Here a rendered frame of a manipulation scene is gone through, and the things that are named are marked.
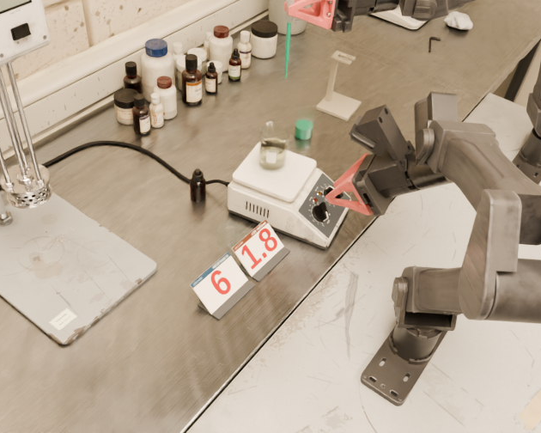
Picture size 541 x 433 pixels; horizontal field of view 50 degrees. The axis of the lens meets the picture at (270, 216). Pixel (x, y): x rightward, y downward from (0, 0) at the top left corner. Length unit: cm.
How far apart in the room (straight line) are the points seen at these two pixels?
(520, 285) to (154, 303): 57
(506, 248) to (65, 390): 61
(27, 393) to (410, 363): 55
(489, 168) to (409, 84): 88
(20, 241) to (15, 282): 9
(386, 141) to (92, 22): 72
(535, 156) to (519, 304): 78
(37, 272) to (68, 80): 43
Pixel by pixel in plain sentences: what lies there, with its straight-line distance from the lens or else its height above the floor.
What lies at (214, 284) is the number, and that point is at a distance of 93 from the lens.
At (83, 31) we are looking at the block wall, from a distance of 130.
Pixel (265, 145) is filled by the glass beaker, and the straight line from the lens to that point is 99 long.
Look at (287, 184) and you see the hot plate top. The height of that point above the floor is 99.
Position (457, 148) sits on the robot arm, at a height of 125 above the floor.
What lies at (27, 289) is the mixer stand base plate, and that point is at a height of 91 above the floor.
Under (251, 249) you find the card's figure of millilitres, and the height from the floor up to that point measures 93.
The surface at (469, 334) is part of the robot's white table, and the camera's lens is 99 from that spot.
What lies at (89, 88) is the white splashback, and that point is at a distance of 130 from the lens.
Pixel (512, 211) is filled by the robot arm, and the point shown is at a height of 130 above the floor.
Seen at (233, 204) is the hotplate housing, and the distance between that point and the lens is 105.
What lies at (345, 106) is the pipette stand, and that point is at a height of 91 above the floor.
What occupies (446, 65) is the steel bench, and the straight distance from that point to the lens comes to 163.
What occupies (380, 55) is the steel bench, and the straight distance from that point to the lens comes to 161.
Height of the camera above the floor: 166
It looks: 45 degrees down
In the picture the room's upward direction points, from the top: 7 degrees clockwise
